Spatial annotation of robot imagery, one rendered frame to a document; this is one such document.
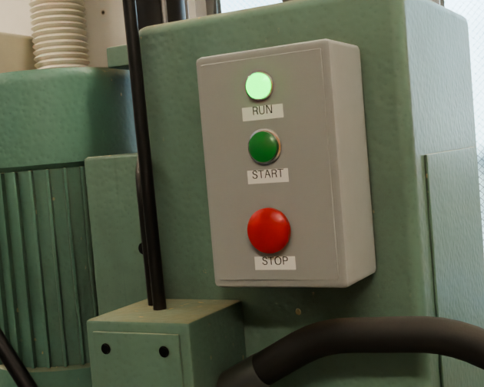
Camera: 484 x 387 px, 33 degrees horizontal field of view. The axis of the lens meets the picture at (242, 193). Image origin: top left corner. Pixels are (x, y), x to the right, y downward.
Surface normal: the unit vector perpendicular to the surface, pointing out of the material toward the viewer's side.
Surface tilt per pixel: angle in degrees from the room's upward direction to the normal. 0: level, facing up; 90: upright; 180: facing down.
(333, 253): 90
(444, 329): 53
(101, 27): 90
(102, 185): 90
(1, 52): 90
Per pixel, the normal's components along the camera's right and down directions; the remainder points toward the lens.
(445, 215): 0.88, -0.05
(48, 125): 0.11, 0.04
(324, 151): -0.47, 0.08
